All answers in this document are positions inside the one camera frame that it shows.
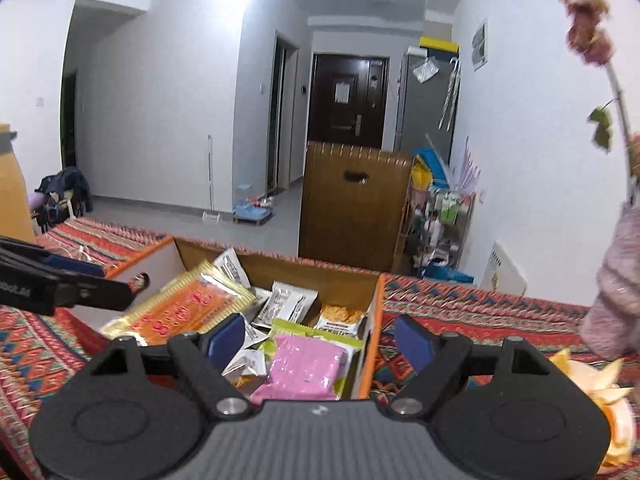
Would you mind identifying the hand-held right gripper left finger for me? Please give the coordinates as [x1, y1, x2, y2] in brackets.
[87, 312, 253, 418]

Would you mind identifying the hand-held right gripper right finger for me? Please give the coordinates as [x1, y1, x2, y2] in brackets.
[385, 314, 553, 418]

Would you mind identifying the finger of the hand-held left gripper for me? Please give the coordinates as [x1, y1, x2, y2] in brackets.
[52, 275, 139, 312]
[0, 236, 107, 279]

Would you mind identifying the orange gold-edged snack packet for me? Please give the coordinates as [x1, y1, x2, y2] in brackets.
[100, 259, 259, 349]

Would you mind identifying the red cardboard box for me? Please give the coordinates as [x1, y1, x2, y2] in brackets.
[65, 237, 387, 402]

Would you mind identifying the pink snack packet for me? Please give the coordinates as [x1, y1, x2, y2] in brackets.
[249, 335, 349, 404]

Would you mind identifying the green white snack packet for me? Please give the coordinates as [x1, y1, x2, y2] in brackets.
[259, 317, 367, 402]

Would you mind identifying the dark clothes pile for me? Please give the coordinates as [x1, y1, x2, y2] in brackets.
[34, 166, 94, 233]

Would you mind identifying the patterned red tablecloth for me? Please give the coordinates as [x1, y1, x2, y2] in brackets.
[0, 217, 640, 480]

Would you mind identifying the yellow thermos jug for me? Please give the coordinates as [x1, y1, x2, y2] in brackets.
[0, 122, 37, 243]

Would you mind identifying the metal storage rack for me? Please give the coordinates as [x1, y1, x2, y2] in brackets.
[407, 187, 476, 282]

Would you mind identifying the white flat board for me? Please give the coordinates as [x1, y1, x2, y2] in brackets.
[480, 241, 529, 297]

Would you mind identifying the blue pet feeding tray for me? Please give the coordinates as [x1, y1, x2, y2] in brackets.
[232, 200, 275, 225]

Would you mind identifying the white mop pole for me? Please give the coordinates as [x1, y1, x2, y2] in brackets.
[206, 134, 215, 213]

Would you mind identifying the blue plastic dustpan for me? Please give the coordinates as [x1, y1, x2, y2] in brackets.
[414, 147, 449, 186]

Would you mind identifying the pale pink feathery decoration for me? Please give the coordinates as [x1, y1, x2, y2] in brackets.
[452, 137, 482, 192]

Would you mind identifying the pile of orange peels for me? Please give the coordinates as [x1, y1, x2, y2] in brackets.
[550, 349, 636, 411]

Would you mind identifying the pink textured vase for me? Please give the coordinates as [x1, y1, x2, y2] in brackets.
[580, 202, 640, 362]

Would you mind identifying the beige plate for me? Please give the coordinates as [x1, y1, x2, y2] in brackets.
[550, 347, 640, 468]

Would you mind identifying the grey refrigerator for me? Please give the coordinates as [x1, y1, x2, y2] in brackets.
[395, 52, 458, 161]

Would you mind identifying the grey interior door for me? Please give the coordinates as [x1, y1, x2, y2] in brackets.
[267, 32, 301, 191]

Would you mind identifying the dark brown entrance door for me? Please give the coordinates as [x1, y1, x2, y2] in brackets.
[306, 53, 390, 152]

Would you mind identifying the white folded umbrella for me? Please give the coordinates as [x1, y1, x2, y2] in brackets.
[439, 57, 461, 131]

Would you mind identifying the clear plastic bag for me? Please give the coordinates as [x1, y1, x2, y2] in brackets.
[412, 57, 441, 84]

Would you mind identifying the yellow box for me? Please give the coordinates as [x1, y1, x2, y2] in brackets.
[419, 36, 461, 54]

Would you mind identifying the bunch of dried pink roses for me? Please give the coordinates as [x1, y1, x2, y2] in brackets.
[559, 0, 640, 203]

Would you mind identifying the white cable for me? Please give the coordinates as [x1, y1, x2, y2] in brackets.
[50, 239, 92, 262]

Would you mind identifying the grey wall panel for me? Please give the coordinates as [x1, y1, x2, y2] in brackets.
[471, 19, 489, 72]

